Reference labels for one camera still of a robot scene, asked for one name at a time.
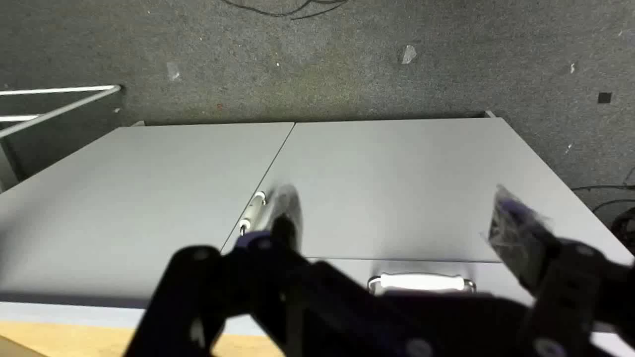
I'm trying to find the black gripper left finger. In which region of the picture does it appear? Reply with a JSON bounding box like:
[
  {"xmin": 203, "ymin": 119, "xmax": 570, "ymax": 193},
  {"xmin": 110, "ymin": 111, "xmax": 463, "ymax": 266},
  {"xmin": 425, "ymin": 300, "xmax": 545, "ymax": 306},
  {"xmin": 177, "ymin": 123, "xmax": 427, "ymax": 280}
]
[{"xmin": 237, "ymin": 185, "xmax": 314, "ymax": 274}]

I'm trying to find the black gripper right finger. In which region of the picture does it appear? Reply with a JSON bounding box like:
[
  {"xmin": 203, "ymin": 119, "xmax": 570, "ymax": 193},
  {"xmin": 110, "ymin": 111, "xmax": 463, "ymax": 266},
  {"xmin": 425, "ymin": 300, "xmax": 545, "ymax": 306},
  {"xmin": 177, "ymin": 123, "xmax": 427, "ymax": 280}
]
[{"xmin": 487, "ymin": 185, "xmax": 606, "ymax": 306}]

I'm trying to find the grey base cabinet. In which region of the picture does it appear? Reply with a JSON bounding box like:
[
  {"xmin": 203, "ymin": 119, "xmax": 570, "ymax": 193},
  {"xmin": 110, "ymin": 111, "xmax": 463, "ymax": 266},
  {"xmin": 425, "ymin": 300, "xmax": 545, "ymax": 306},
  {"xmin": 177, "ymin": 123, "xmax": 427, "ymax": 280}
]
[{"xmin": 0, "ymin": 111, "xmax": 635, "ymax": 357}]

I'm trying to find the silver cabinet door handle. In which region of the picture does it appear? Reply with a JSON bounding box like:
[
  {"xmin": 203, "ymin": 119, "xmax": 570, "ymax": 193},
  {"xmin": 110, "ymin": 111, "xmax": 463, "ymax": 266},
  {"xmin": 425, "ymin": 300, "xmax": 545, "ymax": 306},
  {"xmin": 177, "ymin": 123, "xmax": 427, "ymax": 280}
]
[{"xmin": 237, "ymin": 187, "xmax": 271, "ymax": 238}]

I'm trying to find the black floor cable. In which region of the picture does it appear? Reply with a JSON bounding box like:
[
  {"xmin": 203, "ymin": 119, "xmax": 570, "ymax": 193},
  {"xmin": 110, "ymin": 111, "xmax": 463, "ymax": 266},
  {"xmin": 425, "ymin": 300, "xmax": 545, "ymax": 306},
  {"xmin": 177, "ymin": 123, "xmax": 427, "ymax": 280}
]
[
  {"xmin": 221, "ymin": 0, "xmax": 350, "ymax": 20},
  {"xmin": 572, "ymin": 165, "xmax": 635, "ymax": 256}
]

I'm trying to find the silver base cabinet drawer handle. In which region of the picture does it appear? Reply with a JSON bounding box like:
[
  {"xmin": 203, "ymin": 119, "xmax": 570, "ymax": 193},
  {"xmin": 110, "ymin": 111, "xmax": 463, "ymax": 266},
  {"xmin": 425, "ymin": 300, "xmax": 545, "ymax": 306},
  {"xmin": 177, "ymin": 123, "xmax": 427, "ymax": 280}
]
[{"xmin": 366, "ymin": 272, "xmax": 479, "ymax": 298}]

